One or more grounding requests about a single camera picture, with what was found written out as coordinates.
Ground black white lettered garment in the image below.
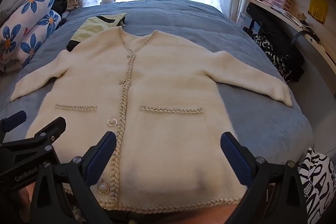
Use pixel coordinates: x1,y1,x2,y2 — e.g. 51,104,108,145
297,147,336,224

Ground blue fleece blanket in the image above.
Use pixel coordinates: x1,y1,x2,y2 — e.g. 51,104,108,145
0,0,314,160

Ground dark grey strap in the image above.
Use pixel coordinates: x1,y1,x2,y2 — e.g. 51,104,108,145
292,28,321,57

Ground black bag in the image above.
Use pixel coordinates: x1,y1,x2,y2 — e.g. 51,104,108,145
247,2,305,83

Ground small white printed box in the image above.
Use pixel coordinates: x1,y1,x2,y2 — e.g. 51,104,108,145
237,12,250,26

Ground yellow cloth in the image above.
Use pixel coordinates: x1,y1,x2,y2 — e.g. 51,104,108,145
308,0,329,24

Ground black white patterned cloth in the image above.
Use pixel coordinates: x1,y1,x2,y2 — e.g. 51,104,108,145
251,34,292,82

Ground light green garment black trim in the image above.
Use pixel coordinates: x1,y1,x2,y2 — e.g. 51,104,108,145
66,13,128,52

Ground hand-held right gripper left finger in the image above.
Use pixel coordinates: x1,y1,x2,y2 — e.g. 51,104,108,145
29,131,117,224

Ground pink bed sheet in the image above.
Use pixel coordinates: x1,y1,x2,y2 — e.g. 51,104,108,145
16,183,238,224

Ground white quilt blue flowers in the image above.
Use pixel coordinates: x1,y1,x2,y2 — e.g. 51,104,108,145
0,0,62,73

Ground cream fluffy cardigan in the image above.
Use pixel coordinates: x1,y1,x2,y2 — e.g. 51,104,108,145
10,26,293,212

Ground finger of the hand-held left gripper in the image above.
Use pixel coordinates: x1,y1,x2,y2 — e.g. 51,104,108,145
0,110,27,141
0,116,67,156

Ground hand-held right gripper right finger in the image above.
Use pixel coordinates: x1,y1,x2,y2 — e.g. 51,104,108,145
220,132,309,224

